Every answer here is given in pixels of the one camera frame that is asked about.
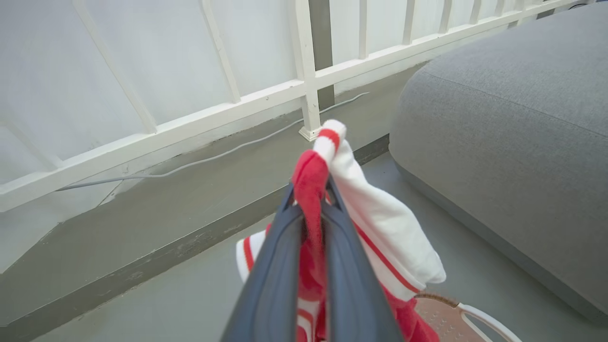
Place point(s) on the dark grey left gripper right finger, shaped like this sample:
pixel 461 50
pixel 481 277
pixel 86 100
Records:
pixel 354 285

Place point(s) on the grey fabric sofa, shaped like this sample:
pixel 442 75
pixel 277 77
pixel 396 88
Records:
pixel 513 142

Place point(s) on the cream perforated laundry basket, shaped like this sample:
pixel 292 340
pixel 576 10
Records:
pixel 441 323

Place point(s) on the red and white garment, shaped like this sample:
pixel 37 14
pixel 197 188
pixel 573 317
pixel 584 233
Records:
pixel 380 223

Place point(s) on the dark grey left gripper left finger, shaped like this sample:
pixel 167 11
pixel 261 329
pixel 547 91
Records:
pixel 270 285

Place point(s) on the white metal railing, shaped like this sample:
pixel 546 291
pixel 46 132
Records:
pixel 190 126

